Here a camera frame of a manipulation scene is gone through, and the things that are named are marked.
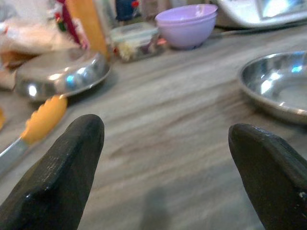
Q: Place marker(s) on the upright stainless steel plate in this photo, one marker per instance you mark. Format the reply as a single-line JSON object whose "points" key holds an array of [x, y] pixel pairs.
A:
{"points": [[271, 83]]}

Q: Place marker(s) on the clear plastic food container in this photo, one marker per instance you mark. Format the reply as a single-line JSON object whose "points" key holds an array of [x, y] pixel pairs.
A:
{"points": [[136, 40]]}

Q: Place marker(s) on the purple plastic bowl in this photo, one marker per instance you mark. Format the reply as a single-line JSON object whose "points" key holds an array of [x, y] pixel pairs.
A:
{"points": [[187, 36], [182, 13]]}

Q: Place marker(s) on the dark blue figurine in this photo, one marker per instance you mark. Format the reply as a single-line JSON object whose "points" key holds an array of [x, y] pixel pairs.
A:
{"points": [[126, 8]]}

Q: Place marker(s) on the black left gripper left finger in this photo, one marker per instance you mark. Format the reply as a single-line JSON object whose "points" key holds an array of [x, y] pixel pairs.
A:
{"points": [[60, 172]]}

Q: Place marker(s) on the white kitchen food processor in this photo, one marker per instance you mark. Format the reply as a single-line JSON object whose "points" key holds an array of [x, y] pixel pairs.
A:
{"points": [[239, 14]]}

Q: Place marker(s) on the white plastic bag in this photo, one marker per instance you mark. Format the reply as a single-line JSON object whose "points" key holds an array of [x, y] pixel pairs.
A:
{"points": [[28, 38]]}

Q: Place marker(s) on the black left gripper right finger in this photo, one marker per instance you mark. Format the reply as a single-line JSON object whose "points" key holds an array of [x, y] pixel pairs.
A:
{"points": [[271, 172]]}

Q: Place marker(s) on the tall orange bottle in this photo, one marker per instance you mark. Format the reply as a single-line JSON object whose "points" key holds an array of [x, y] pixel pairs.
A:
{"points": [[88, 24]]}

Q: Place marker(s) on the overturned stainless steel plate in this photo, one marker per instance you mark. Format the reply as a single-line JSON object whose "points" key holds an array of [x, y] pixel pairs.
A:
{"points": [[60, 76]]}

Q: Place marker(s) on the steel tongs with orange tips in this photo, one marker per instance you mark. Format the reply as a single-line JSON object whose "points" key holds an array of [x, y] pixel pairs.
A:
{"points": [[45, 117]]}

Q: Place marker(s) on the red white festive packet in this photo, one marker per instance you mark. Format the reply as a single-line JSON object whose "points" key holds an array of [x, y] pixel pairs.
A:
{"points": [[72, 26]]}

